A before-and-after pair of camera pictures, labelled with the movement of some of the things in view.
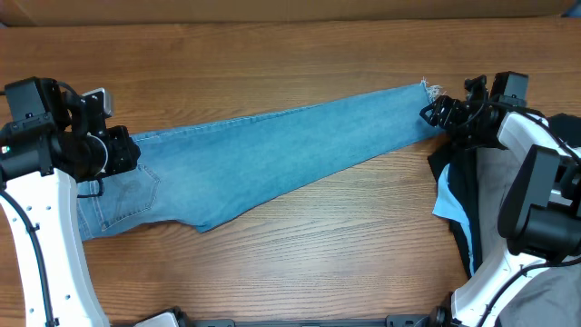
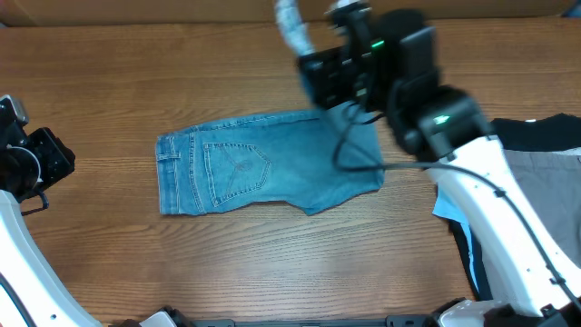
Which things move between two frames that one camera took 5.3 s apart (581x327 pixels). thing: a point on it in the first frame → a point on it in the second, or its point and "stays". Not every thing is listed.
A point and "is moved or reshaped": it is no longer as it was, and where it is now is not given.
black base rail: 439,318 stays
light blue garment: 448,206 stays
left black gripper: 125,158 → 61,159
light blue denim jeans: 190,176 is moved or reshaped
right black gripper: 448,111 → 327,76
